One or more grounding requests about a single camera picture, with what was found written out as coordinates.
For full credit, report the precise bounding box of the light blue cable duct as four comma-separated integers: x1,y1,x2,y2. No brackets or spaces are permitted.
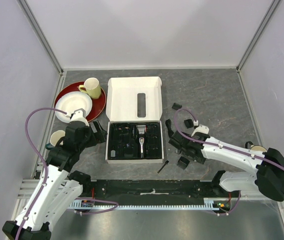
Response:
67,199,231,212

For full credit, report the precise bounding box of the black power cable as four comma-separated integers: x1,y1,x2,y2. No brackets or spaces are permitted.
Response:
165,118,176,138

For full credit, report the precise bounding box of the black comb attachment middle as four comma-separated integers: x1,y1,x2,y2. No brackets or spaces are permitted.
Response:
184,119,194,129

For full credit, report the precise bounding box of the black plastic tray insert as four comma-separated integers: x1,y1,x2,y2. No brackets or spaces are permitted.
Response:
106,121,164,164

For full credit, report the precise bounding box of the black cleaning brush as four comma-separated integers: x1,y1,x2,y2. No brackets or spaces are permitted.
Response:
157,160,169,174

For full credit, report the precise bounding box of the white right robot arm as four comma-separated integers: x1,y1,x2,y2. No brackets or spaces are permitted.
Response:
169,131,284,202

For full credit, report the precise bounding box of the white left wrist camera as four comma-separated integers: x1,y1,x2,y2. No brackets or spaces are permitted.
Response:
65,108,89,126

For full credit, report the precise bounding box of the white cup green handle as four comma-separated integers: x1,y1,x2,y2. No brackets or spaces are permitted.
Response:
45,130,65,150

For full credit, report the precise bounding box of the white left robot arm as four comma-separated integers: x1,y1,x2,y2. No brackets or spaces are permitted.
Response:
2,120,107,240

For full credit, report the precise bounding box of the small clear oil bottle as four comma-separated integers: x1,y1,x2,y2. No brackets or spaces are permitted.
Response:
110,150,116,158

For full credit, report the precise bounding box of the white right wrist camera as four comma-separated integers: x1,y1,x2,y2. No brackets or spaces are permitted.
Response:
191,120,209,137

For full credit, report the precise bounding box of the cream enamel mug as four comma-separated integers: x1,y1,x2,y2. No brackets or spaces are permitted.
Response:
245,141,267,152

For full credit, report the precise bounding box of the yellow mug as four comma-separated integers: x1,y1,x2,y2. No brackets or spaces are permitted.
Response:
78,77,101,99

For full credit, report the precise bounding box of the black comb attachment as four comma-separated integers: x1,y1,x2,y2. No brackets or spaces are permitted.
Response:
184,119,194,129
177,156,190,170
172,102,182,111

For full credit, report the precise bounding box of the white round plate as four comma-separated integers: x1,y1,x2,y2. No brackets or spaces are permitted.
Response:
55,91,93,117

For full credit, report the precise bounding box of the black comb attachment lower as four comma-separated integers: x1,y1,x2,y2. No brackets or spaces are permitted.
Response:
177,156,190,170

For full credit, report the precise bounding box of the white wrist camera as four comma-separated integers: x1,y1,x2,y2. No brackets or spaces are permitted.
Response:
191,120,209,137
65,108,89,126

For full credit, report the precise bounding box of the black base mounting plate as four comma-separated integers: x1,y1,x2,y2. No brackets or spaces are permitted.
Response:
81,180,239,204

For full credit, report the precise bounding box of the black comb attachment far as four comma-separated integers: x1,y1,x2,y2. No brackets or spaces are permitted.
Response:
172,102,182,111

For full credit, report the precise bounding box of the white cardboard box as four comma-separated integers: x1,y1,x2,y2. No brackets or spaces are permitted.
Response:
105,76,164,164

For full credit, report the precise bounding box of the silver black hair clipper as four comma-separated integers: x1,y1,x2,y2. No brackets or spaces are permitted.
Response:
137,124,146,158

